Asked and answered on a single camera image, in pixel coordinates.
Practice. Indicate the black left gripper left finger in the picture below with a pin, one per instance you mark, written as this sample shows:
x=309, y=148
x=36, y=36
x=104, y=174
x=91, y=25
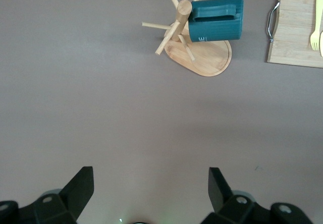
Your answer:
x=63, y=206

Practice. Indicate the pale yellow plastic fork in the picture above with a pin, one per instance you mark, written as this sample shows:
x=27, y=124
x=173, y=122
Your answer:
x=315, y=37

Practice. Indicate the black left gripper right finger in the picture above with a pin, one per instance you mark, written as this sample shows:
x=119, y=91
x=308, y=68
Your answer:
x=227, y=206

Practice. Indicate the bamboo cutting board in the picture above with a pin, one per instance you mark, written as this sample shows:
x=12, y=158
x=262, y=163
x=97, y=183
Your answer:
x=292, y=32

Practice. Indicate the dark teal ribbed mug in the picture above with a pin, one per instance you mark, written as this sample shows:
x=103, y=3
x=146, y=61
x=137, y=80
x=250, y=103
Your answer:
x=217, y=28

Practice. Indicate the pale yellow plastic knife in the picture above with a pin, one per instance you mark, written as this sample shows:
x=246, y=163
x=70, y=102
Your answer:
x=321, y=45

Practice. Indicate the wooden mug tree stand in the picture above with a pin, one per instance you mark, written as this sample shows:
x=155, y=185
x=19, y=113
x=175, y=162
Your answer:
x=207, y=57

